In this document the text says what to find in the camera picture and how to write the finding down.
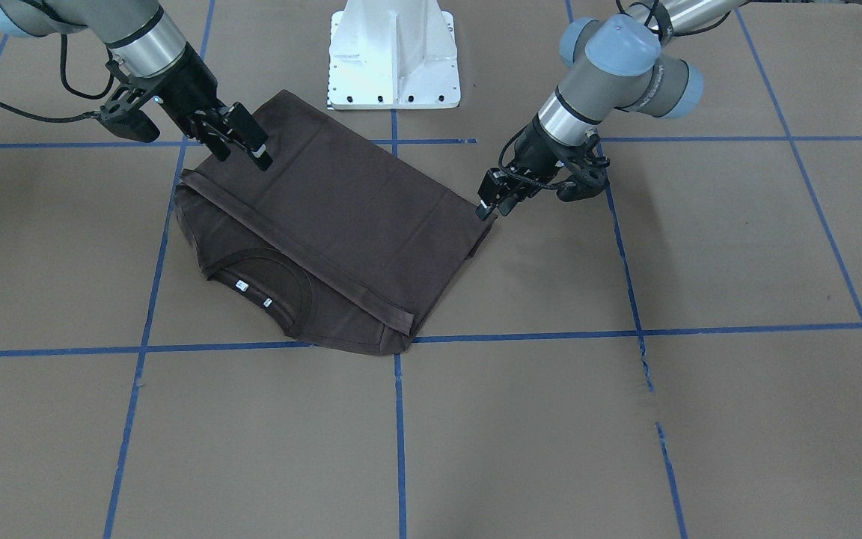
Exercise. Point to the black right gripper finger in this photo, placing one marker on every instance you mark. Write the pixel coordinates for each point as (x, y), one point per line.
(245, 131)
(215, 135)

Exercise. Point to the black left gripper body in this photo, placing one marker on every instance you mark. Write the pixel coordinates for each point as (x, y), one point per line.
(535, 153)

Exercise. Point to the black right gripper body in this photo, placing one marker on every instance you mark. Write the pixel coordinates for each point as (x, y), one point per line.
(185, 87)

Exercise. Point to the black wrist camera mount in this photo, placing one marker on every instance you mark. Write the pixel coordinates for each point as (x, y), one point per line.
(588, 168)
(121, 114)

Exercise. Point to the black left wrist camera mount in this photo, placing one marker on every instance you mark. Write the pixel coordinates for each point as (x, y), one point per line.
(588, 168)

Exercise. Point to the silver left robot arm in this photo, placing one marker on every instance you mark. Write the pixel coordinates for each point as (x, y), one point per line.
(614, 64)

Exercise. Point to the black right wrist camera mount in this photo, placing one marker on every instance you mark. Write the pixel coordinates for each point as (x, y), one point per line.
(121, 114)

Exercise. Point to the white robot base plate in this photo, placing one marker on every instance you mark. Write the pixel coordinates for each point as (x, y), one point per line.
(393, 55)

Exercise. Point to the dark brown t-shirt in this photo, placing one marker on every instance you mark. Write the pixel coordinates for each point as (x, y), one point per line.
(342, 244)

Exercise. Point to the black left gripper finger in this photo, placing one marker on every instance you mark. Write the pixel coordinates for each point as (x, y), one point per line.
(492, 181)
(508, 198)

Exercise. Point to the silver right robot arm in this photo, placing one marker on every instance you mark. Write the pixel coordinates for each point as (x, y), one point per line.
(151, 60)

